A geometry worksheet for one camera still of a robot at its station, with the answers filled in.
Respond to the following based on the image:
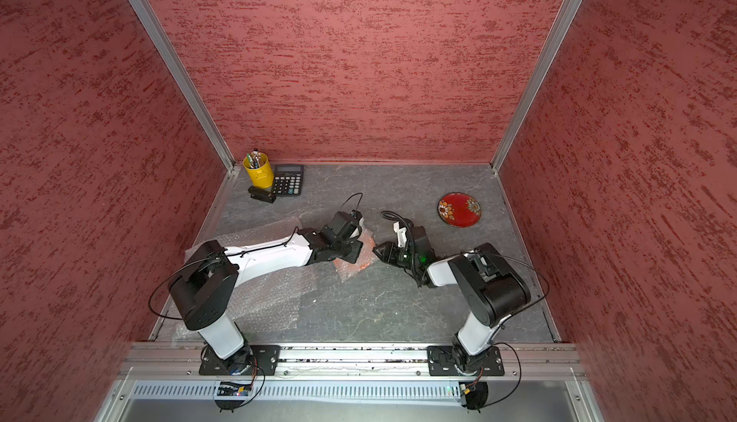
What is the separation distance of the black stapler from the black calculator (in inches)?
0.9

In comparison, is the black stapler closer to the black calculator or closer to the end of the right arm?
the black calculator

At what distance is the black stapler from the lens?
3.59ft

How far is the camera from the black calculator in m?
1.12
